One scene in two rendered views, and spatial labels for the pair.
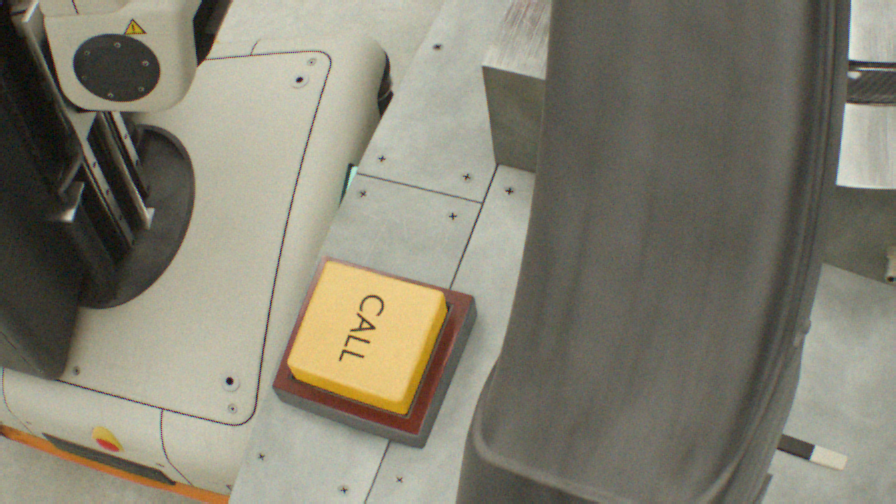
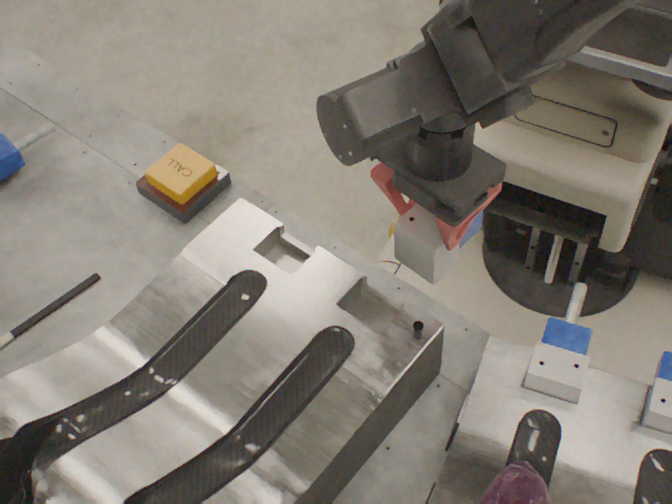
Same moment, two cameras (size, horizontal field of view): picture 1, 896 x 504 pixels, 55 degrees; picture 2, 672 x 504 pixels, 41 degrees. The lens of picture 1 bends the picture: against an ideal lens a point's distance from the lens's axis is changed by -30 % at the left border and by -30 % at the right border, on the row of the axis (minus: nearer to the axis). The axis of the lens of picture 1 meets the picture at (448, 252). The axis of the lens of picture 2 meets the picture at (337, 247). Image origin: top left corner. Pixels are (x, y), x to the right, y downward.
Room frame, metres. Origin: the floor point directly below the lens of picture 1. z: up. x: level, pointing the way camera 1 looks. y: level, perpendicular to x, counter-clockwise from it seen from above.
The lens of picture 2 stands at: (0.59, -0.62, 1.59)
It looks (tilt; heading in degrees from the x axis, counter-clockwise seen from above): 52 degrees down; 103
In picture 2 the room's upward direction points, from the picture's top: 4 degrees counter-clockwise
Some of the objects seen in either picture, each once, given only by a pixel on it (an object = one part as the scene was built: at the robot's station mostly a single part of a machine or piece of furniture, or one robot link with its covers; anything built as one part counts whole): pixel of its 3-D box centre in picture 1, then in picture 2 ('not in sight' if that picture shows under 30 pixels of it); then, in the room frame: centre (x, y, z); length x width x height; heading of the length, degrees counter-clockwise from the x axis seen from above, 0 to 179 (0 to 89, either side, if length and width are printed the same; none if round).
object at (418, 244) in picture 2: not in sight; (458, 214); (0.58, -0.06, 0.93); 0.13 x 0.05 x 0.05; 56
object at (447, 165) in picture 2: not in sight; (438, 140); (0.56, -0.09, 1.06); 0.10 x 0.07 x 0.07; 146
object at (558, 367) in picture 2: not in sight; (566, 338); (0.69, -0.13, 0.86); 0.13 x 0.05 x 0.05; 78
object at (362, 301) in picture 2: not in sight; (372, 313); (0.51, -0.14, 0.87); 0.05 x 0.05 x 0.04; 61
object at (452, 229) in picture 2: not in sight; (445, 205); (0.57, -0.10, 0.99); 0.07 x 0.07 x 0.09; 56
